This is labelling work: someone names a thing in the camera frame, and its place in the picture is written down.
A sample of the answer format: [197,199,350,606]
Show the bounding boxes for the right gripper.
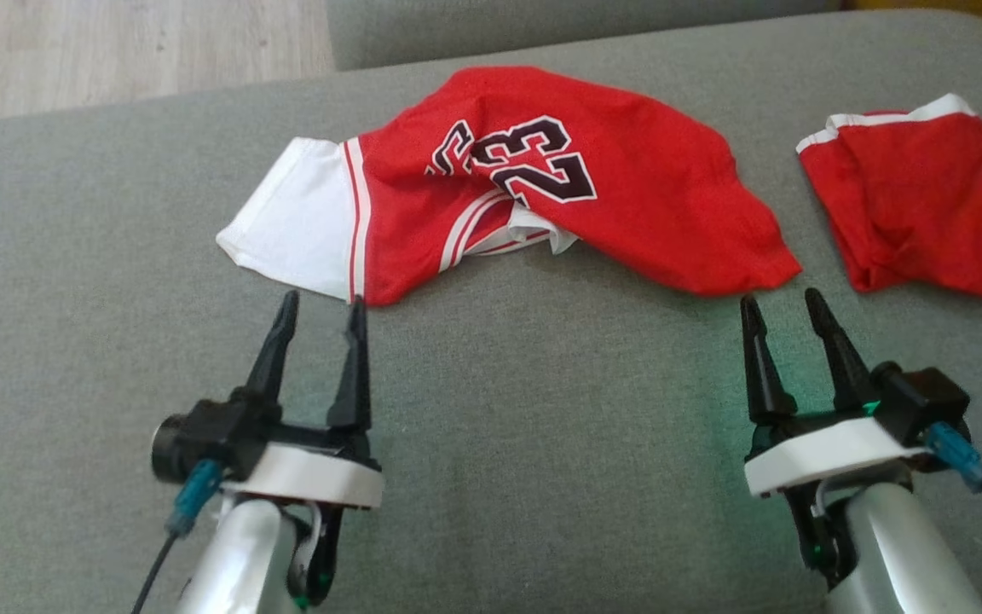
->
[739,287,928,591]

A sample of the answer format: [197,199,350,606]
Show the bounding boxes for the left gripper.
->
[222,290,386,605]

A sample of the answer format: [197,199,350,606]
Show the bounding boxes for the red shorts with white stripes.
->
[795,92,982,300]

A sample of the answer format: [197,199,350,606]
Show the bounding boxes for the red jersey with white sleeves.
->
[216,65,804,309]

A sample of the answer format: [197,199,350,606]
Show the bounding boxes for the large grey sofa seat cushion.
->
[0,9,982,614]

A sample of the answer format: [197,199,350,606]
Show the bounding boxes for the wide yellow sofa back cushion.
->
[852,0,982,37]

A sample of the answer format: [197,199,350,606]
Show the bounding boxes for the left camera cable blue plug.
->
[128,459,225,614]

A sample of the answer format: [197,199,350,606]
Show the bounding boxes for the camera cable blue plug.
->
[924,421,982,557]
[128,459,225,614]

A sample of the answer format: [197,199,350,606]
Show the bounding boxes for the right camera cable blue plug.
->
[924,421,982,557]

